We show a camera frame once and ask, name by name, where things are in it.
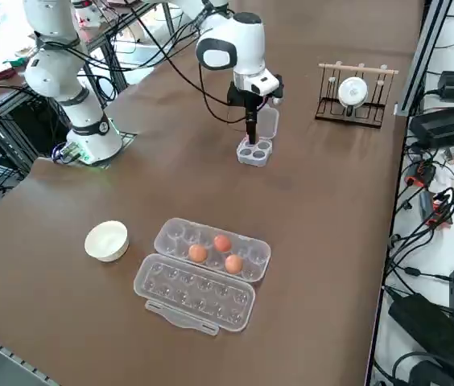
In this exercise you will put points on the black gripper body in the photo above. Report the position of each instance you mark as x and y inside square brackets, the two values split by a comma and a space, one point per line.
[237, 94]

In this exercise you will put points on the brown egg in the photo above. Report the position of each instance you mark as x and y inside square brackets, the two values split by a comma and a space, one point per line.
[234, 263]
[222, 242]
[197, 252]

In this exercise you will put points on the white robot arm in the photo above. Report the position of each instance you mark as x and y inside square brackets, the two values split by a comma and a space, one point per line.
[247, 44]

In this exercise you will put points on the clear four-slot egg tray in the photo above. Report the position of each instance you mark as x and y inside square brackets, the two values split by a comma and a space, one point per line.
[269, 120]

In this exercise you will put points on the transparent twelve-slot egg tray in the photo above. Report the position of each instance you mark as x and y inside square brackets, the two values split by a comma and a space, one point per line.
[195, 297]

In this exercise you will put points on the red black connector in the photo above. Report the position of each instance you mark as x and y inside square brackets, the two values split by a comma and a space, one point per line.
[419, 173]
[438, 209]

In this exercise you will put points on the cream white bowl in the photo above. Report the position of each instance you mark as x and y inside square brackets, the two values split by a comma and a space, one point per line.
[106, 241]

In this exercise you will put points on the ridged black power adapter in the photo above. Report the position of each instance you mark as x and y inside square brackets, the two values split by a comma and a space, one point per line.
[448, 122]

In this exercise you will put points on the large black power adapter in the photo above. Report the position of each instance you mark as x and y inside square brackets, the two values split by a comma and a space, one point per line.
[424, 325]

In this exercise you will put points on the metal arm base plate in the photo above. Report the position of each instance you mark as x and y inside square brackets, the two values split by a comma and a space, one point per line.
[129, 137]

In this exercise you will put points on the aluminium frame post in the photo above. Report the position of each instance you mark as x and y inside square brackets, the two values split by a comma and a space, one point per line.
[424, 56]

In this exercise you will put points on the aluminium rail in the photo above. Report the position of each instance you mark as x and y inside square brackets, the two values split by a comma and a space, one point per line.
[5, 354]

